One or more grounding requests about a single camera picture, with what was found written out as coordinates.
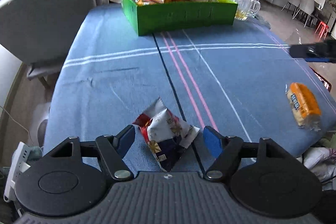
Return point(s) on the red stool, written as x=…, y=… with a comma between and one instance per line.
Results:
x=322, y=29

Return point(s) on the red foil package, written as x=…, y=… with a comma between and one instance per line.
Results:
x=324, y=81

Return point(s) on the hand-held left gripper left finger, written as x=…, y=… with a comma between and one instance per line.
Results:
x=126, y=140

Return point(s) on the white power strip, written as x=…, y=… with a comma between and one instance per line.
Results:
x=17, y=171

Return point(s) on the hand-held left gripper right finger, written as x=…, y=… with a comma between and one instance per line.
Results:
x=212, y=141

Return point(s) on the blue striped tablecloth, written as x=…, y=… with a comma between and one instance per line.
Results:
x=118, y=69

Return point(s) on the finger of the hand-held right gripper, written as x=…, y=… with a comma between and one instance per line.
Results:
x=309, y=52

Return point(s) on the green cardboard box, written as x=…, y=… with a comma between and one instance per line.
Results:
x=183, y=16

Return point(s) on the glass mug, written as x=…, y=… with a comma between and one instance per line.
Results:
x=241, y=2

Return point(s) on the brown and white snack packet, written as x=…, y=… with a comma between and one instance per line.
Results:
x=162, y=132

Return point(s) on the white dining chairs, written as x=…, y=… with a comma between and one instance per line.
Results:
x=302, y=5

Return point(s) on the orange bread packet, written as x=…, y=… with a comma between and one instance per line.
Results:
x=303, y=106

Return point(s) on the grey sofa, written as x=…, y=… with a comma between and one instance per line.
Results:
x=47, y=16

